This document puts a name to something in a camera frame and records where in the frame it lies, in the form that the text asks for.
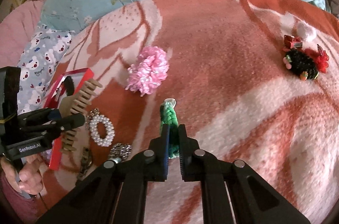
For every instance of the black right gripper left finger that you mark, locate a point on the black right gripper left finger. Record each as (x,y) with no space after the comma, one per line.
(115,192)

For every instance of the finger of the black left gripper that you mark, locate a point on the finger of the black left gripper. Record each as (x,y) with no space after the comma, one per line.
(48,122)

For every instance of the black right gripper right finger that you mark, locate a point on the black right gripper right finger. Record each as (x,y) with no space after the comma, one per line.
(232,192)

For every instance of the beige claw hair clip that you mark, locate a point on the beige claw hair clip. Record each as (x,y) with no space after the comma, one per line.
(74,104)

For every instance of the red cardboard box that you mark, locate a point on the red cardboard box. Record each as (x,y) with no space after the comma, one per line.
(53,99)

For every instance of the pearl crown hair clip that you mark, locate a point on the pearl crown hair clip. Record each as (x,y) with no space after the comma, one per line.
(101,128)

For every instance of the green braided hair clip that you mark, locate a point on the green braided hair clip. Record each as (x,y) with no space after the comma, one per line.
(169,118)

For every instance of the pink ruffled scrunchie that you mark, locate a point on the pink ruffled scrunchie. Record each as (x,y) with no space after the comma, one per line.
(149,71)

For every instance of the left hand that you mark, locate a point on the left hand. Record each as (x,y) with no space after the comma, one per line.
(30,179)

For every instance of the silver rhinestone hair clip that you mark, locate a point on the silver rhinestone hair clip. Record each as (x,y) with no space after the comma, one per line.
(120,152)

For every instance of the black comb hair clip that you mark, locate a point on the black comb hair clip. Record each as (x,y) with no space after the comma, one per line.
(69,86)

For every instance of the bronze metal hair clip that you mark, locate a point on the bronze metal hair clip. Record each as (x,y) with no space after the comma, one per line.
(86,163)

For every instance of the bear print pillow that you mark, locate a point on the bear print pillow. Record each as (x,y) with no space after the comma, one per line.
(38,61)

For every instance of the pink quilt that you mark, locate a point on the pink quilt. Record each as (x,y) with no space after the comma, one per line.
(17,30)

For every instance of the red and white blanket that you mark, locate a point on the red and white blanket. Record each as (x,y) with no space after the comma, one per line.
(233,91)

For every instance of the black beaded scrunchie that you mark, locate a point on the black beaded scrunchie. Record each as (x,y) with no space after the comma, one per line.
(300,64)

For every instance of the red gift box hair clip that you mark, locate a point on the red gift box hair clip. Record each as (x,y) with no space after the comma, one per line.
(292,42)

